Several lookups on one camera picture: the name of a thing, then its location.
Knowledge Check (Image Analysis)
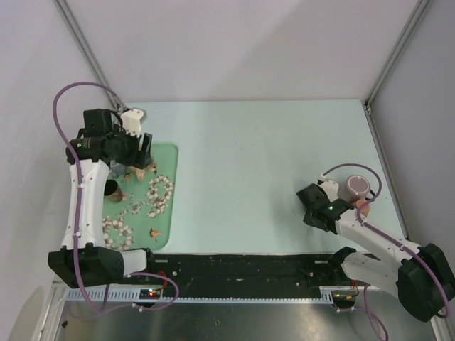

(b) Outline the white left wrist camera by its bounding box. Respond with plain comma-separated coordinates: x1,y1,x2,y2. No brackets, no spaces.
120,108,146,137

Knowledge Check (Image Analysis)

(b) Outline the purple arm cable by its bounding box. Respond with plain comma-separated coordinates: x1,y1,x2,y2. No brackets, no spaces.
52,81,179,317
321,163,449,341

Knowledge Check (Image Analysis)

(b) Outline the tan wide mug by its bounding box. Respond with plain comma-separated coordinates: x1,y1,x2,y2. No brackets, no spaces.
129,161,157,182

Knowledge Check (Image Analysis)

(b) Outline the purple ribbed mug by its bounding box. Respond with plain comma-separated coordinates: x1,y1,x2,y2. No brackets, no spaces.
338,175,370,204

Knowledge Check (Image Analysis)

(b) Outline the aluminium frame post right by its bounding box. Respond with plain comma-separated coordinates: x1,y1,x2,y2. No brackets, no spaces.
363,0,434,114

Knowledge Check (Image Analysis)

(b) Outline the green floral tray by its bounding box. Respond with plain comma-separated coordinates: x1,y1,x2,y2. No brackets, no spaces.
102,143,178,251

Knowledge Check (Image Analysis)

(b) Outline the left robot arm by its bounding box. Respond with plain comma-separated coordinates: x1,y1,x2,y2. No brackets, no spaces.
48,108,158,288

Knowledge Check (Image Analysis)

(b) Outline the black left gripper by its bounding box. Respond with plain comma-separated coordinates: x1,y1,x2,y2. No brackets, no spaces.
111,124,152,169

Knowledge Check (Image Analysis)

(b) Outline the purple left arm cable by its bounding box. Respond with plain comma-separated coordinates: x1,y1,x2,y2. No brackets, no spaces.
52,81,179,317

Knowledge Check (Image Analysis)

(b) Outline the beige pink mug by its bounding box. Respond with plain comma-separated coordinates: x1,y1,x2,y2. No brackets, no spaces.
354,199,370,217

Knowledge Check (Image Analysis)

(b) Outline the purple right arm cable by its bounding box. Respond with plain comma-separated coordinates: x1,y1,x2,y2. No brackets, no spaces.
321,163,449,341

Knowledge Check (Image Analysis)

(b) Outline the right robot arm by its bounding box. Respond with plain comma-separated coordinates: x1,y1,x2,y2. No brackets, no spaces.
296,183,454,322

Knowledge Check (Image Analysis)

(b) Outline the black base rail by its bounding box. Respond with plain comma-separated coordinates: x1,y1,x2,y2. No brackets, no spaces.
148,254,352,298

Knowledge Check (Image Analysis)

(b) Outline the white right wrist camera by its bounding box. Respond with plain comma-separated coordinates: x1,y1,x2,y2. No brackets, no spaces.
317,174,339,202

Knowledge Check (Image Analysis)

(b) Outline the white slotted cable duct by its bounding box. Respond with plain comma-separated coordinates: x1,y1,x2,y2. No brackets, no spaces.
65,286,335,305

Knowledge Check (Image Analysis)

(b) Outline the aluminium frame post left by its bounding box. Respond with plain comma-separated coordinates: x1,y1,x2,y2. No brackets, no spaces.
53,0,121,109

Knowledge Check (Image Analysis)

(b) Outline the brown striped mug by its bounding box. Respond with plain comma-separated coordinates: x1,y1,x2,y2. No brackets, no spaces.
104,179,123,203

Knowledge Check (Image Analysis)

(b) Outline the aluminium frame post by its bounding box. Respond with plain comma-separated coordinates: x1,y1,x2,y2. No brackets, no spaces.
363,0,434,114
53,0,121,109

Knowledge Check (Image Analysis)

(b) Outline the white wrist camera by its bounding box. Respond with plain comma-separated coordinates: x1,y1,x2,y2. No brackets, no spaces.
317,174,339,202
120,108,146,137

